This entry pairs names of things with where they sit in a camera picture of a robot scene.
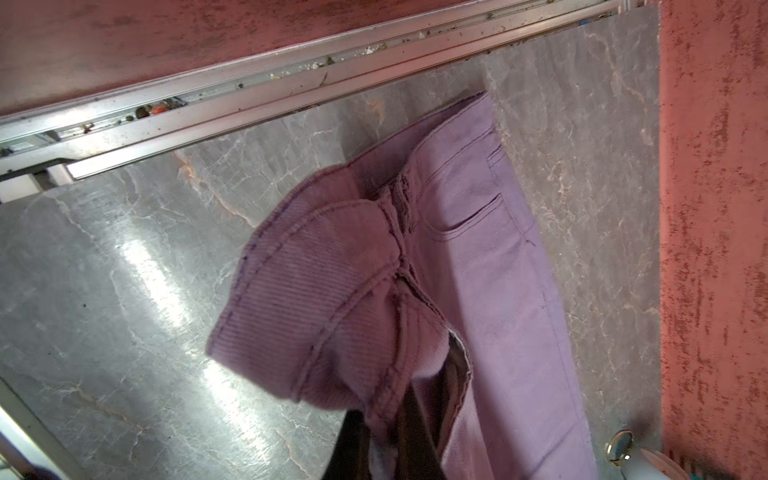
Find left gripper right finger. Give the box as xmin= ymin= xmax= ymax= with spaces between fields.
xmin=395 ymin=386 xmax=446 ymax=480

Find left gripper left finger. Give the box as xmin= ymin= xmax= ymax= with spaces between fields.
xmin=322 ymin=410 xmax=371 ymax=480

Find purple trousers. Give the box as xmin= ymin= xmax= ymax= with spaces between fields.
xmin=206 ymin=92 xmax=597 ymax=479

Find white round mug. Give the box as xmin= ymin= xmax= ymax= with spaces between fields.
xmin=605 ymin=430 xmax=690 ymax=480

